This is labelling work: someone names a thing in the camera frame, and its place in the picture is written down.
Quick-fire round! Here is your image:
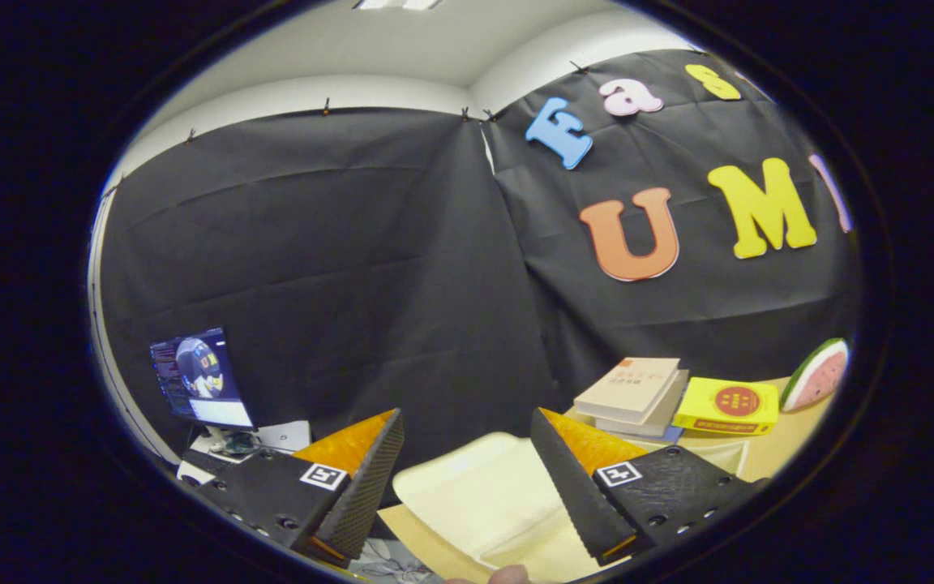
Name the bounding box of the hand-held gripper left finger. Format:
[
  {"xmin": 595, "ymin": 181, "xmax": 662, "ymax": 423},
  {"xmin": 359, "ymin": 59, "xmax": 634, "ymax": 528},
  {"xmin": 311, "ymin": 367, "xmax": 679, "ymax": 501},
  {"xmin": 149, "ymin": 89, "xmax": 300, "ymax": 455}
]
[{"xmin": 195, "ymin": 408, "xmax": 405, "ymax": 567}]

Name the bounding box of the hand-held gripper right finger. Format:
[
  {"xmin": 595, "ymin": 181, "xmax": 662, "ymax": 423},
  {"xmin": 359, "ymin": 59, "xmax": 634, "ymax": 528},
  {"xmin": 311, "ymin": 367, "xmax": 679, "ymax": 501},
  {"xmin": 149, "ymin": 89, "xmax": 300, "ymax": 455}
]
[{"xmin": 530, "ymin": 407, "xmax": 768, "ymax": 567}]

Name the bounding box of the cream fabric storage box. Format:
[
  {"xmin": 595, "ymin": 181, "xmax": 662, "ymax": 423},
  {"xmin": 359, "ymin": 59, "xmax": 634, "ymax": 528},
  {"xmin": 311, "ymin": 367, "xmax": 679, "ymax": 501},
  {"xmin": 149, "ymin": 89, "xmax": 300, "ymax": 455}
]
[{"xmin": 392, "ymin": 432, "xmax": 748, "ymax": 583}]

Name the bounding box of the grey patterned cloth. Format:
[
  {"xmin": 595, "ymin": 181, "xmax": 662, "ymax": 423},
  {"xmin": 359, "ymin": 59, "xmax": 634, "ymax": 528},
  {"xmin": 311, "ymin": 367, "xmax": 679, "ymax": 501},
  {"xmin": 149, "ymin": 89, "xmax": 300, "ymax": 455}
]
[{"xmin": 349, "ymin": 539, "xmax": 443, "ymax": 583}]

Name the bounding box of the white paper sheet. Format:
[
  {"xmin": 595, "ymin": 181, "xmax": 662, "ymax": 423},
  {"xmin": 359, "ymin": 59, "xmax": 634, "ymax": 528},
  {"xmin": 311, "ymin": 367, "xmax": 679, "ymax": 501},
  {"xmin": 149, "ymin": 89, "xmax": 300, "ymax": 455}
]
[{"xmin": 259, "ymin": 420, "xmax": 311, "ymax": 453}]

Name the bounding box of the white book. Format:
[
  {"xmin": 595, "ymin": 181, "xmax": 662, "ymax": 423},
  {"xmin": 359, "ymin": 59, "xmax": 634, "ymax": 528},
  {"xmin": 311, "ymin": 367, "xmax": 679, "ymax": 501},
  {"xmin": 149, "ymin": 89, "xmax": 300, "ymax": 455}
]
[{"xmin": 595, "ymin": 369, "xmax": 690, "ymax": 437}]

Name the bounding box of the beige book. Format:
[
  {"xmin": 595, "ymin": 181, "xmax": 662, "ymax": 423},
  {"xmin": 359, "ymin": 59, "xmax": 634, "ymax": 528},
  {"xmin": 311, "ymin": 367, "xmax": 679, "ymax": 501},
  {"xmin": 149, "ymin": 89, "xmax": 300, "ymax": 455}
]
[{"xmin": 573, "ymin": 357, "xmax": 681, "ymax": 424}]

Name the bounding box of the yellow book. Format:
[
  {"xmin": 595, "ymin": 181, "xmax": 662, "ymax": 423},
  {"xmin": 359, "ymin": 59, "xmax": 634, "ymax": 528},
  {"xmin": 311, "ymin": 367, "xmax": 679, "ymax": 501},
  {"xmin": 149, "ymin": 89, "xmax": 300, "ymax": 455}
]
[{"xmin": 672, "ymin": 377, "xmax": 780, "ymax": 436}]

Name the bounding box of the computer monitor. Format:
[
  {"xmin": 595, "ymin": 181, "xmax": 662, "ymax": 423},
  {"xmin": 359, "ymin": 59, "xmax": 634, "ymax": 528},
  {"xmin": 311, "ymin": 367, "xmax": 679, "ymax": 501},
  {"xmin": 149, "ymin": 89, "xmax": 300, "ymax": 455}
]
[{"xmin": 149, "ymin": 327, "xmax": 257, "ymax": 431}]

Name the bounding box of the watermelon slice plush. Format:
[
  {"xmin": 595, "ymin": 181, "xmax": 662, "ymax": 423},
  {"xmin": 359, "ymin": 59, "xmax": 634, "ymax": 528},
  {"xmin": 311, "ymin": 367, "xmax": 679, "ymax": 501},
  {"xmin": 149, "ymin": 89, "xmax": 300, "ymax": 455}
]
[{"xmin": 780, "ymin": 338, "xmax": 850, "ymax": 412}]

